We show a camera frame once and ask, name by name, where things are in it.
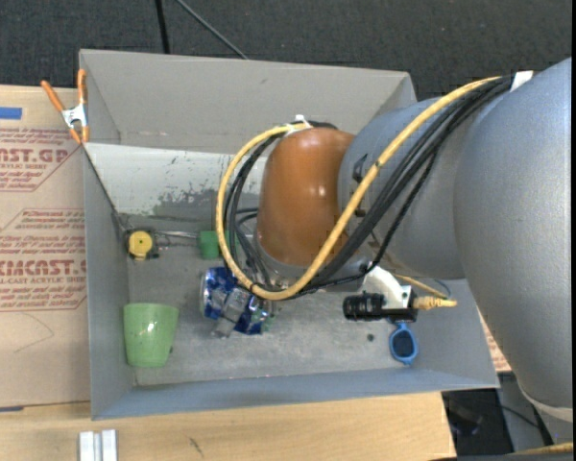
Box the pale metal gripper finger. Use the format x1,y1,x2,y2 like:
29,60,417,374
212,312,239,339
224,287,252,320

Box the crushed blue drink can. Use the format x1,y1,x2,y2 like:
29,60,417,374
199,266,272,336

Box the small green block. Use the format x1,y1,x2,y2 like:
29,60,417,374
198,230,223,260

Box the grey metal bin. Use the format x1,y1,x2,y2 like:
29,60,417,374
78,48,502,422

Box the green cup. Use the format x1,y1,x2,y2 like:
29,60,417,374
122,302,180,369

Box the yellow and black round thing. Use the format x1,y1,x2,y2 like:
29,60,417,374
126,228,161,262

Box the blue sunglasses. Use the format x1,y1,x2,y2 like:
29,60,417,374
388,318,420,367

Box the brown cardboard board, red print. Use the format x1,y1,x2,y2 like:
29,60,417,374
0,83,93,413

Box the black cylinder on white bracket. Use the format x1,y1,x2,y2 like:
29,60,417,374
342,264,420,325

